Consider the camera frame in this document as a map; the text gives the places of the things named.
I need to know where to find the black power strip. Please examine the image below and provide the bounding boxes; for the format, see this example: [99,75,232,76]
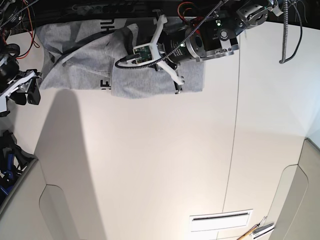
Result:
[71,2,153,16]

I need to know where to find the grey flat tool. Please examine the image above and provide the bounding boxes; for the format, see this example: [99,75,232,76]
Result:
[251,223,275,237]

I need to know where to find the black cable loop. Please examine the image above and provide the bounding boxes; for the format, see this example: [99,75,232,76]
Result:
[278,0,305,64]

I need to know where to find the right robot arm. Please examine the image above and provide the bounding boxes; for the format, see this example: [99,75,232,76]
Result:
[0,0,41,112]

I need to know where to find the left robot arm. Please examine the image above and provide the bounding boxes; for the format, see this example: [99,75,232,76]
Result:
[151,0,278,95]

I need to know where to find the grey T-shirt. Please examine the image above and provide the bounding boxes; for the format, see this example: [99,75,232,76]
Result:
[35,17,207,100]

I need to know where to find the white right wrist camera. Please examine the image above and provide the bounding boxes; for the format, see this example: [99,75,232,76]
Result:
[0,95,7,113]

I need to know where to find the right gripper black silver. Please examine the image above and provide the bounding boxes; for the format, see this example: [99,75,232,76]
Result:
[0,56,42,105]

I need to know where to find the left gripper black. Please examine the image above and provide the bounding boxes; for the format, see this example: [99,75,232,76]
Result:
[151,14,200,94]

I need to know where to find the blue and black clamp tools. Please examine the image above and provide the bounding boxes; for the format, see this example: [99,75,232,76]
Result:
[0,130,37,203]

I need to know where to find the braided camera cable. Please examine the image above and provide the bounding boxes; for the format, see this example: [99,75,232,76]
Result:
[114,0,226,70]

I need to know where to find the grey tray left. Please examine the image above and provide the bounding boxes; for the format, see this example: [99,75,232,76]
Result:
[0,157,40,213]

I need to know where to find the wooden handled tool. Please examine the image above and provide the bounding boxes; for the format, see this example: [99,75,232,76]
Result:
[237,224,259,240]

